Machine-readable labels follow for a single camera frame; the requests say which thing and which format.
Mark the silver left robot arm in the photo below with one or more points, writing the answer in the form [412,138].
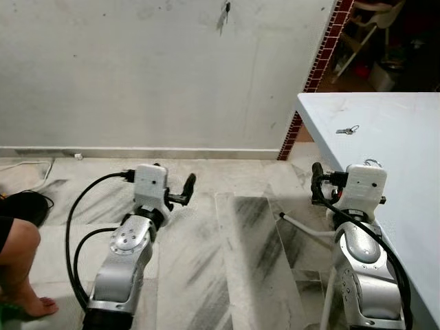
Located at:
[120,268]

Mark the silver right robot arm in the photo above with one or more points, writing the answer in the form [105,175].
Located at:
[364,275]

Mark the light blue table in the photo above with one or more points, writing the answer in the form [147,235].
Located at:
[392,130]

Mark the white box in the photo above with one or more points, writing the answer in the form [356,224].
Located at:
[382,77]

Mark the black bag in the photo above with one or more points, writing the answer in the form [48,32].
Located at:
[24,206]

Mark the person bare leg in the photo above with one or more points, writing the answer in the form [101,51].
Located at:
[20,254]

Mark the wooden chair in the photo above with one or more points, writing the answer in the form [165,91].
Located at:
[375,17]

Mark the green slipper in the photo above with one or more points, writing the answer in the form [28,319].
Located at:
[8,315]

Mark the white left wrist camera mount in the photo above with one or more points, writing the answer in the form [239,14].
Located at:
[150,182]

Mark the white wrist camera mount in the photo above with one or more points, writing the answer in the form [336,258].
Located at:
[150,182]
[363,187]

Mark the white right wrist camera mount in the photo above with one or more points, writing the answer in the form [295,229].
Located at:
[363,187]

